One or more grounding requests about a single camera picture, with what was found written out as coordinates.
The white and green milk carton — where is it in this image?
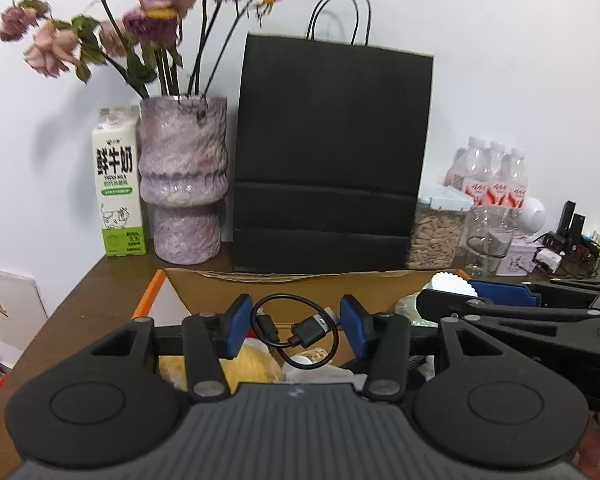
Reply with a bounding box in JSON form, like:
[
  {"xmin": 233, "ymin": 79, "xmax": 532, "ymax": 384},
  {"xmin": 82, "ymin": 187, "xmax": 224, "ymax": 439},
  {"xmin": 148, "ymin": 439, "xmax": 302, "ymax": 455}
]
[{"xmin": 90, "ymin": 104, "xmax": 144, "ymax": 258}]

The orange cardboard box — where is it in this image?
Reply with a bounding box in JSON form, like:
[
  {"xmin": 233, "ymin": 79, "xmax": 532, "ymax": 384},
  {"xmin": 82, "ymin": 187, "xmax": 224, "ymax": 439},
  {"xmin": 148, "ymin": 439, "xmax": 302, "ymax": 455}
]
[{"xmin": 129, "ymin": 267, "xmax": 475, "ymax": 397}]

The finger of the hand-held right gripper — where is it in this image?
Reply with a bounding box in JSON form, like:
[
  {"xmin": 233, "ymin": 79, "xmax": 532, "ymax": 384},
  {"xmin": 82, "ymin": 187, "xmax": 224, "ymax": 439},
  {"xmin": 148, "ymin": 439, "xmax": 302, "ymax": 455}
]
[
  {"xmin": 416, "ymin": 288, "xmax": 600, "ymax": 322},
  {"xmin": 468, "ymin": 279, "xmax": 600, "ymax": 308}
]

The white printed tin box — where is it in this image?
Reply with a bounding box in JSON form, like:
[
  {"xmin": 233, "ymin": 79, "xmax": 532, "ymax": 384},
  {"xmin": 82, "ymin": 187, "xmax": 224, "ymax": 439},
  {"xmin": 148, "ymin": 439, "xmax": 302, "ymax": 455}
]
[{"xmin": 496, "ymin": 234, "xmax": 544, "ymax": 277}]

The white round device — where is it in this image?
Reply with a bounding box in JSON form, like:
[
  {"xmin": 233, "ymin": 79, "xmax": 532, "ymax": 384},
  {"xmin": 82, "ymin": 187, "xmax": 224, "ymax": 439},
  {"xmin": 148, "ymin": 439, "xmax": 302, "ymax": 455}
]
[{"xmin": 519, "ymin": 197, "xmax": 548, "ymax": 234}]

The clear glass cup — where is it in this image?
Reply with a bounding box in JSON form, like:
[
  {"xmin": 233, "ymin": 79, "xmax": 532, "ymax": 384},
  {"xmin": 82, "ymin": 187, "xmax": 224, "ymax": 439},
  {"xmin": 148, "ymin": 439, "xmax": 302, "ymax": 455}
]
[{"xmin": 464, "ymin": 204, "xmax": 517, "ymax": 279}]

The clear water bottle red label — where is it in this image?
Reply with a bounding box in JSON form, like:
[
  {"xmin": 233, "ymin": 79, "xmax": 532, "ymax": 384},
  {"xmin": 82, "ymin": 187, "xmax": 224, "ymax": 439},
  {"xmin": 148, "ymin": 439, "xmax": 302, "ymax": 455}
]
[
  {"xmin": 444, "ymin": 135, "xmax": 487, "ymax": 197},
  {"xmin": 475, "ymin": 140, "xmax": 507, "ymax": 207},
  {"xmin": 500, "ymin": 147, "xmax": 529, "ymax": 209}
]

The white power adapter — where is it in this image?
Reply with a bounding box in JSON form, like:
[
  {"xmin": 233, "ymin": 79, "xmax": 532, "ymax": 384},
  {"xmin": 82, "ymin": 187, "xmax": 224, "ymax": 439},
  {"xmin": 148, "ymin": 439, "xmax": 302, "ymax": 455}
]
[{"xmin": 534, "ymin": 247, "xmax": 564, "ymax": 274}]

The wooden desktop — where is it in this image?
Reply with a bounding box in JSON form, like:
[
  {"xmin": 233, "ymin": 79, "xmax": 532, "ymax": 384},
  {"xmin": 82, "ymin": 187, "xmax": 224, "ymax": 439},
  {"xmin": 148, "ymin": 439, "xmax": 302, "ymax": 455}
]
[{"xmin": 0, "ymin": 254, "xmax": 600, "ymax": 480}]

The black usb cable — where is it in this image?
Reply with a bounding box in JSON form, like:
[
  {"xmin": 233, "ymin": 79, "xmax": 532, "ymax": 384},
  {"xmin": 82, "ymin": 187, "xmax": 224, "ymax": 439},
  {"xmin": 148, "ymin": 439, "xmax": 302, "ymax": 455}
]
[{"xmin": 251, "ymin": 293, "xmax": 342, "ymax": 369}]

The black paper bag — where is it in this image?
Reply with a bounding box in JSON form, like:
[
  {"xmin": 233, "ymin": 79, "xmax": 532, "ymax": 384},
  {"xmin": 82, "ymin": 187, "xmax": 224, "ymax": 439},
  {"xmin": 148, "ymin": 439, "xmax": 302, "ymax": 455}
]
[{"xmin": 231, "ymin": 0, "xmax": 435, "ymax": 275}]

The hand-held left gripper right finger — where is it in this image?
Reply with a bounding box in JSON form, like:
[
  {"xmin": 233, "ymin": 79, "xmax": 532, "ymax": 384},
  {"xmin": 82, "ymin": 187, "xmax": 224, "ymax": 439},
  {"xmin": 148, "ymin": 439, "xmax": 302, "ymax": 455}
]
[{"xmin": 339, "ymin": 294, "xmax": 512, "ymax": 405}]

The clear seed container white lid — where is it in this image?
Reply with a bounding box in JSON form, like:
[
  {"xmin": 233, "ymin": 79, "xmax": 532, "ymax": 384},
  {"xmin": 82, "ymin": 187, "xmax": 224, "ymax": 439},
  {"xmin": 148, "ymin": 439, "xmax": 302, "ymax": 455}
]
[{"xmin": 404, "ymin": 183, "xmax": 474, "ymax": 270}]

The white ribbed lid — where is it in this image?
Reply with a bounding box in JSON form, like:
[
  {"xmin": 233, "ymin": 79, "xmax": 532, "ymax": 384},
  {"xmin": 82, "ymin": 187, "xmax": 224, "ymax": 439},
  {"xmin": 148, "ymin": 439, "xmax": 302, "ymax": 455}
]
[{"xmin": 429, "ymin": 270, "xmax": 475, "ymax": 298}]

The white booklet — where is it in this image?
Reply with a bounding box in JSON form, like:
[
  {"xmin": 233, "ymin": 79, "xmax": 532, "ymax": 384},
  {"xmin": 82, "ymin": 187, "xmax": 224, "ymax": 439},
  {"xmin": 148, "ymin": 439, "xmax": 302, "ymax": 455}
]
[{"xmin": 0, "ymin": 264, "xmax": 49, "ymax": 377}]

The dried rose bouquet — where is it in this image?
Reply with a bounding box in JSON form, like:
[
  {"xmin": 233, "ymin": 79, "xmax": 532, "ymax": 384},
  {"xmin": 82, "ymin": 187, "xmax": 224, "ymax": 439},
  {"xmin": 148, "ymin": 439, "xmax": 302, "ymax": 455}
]
[{"xmin": 0, "ymin": 0, "xmax": 287, "ymax": 102}]

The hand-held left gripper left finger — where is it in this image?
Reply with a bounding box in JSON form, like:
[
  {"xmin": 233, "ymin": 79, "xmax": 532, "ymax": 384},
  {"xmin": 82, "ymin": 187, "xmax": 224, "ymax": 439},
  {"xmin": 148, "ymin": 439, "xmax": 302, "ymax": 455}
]
[{"xmin": 85, "ymin": 293, "xmax": 254, "ymax": 403}]

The clear crumpled plastic bag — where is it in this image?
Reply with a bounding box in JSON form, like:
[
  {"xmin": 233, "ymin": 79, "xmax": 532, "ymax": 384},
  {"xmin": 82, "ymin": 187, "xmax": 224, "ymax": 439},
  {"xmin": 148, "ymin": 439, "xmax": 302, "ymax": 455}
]
[{"xmin": 394, "ymin": 289, "xmax": 439, "ymax": 327}]

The white and yellow plush toy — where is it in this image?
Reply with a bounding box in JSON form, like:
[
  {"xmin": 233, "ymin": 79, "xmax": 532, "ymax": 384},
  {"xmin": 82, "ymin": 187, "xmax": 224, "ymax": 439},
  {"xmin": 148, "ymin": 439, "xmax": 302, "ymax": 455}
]
[{"xmin": 158, "ymin": 337, "xmax": 287, "ymax": 395}]

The black upright device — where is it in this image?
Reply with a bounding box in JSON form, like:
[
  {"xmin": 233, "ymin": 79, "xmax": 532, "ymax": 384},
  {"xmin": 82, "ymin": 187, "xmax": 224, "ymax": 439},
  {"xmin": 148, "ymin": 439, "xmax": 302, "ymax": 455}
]
[
  {"xmin": 559, "ymin": 200, "xmax": 577, "ymax": 242},
  {"xmin": 571, "ymin": 213, "xmax": 587, "ymax": 249}
]

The purple marbled vase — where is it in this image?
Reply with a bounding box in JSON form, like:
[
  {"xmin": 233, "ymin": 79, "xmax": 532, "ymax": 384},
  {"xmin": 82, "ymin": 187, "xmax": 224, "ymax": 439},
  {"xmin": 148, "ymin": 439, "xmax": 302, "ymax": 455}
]
[{"xmin": 138, "ymin": 94, "xmax": 230, "ymax": 265}]

